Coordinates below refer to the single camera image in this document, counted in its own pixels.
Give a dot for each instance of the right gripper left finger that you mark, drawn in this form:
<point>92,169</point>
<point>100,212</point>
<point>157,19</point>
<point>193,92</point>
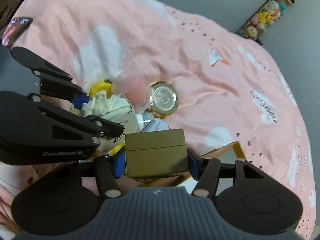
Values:
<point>70,196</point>

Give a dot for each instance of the round gold compact mirror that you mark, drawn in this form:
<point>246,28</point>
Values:
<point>164,100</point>

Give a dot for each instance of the clear jar with pink sponge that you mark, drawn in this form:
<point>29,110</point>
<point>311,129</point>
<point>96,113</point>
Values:
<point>131,83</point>

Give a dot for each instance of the pink cloud-print bedsheet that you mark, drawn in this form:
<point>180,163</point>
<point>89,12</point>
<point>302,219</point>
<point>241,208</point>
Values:
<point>230,88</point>

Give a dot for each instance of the small grey cream jar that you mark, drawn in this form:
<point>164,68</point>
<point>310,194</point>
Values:
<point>144,119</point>

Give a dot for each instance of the white printed carton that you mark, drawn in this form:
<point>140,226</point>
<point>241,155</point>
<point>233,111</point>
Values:
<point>123,115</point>

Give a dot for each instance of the dark shiny phone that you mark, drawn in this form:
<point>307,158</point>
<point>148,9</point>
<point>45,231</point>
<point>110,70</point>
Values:
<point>16,27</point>

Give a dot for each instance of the gold cardboard box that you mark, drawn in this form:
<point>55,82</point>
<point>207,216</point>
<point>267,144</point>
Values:
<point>156,154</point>

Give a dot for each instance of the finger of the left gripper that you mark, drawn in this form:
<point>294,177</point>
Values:
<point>100,124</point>
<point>55,82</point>

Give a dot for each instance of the white red mint tin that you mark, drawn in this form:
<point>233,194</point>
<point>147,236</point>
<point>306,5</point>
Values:
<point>156,125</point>

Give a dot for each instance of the plush toy hanging column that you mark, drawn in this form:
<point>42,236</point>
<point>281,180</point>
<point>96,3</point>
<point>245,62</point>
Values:
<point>264,18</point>

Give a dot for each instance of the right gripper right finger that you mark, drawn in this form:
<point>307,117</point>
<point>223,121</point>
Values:
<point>244,195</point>

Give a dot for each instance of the yellow round container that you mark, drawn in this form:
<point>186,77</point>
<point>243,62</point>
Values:
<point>101,85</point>

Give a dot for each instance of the white crumpled cloth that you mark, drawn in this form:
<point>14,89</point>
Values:
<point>106,108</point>

